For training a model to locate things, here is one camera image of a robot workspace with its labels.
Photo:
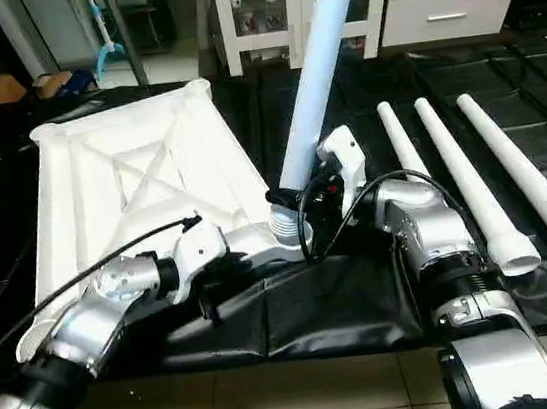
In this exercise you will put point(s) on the black work mat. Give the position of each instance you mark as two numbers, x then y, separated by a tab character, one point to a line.
337	307

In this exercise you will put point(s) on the white drawer unit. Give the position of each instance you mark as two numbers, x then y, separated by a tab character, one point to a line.
451	18

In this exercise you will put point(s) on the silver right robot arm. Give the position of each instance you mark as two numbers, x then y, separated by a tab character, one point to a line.
427	225

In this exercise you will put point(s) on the white plastic table top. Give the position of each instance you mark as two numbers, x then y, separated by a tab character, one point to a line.
120	184

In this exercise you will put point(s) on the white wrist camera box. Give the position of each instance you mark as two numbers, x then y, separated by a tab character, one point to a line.
199	250
343	155

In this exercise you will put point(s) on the white glass-door cabinet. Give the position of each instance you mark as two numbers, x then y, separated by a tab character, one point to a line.
225	19

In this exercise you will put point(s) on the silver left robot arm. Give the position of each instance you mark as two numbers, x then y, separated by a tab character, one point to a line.
70	342

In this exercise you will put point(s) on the white plastic table leg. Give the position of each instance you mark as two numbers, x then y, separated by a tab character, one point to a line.
402	142
322	77
527	176
473	188

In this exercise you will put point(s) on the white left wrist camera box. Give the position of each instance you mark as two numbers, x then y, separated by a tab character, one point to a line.
199	250

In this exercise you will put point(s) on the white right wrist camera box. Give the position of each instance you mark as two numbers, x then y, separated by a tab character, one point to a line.
343	155

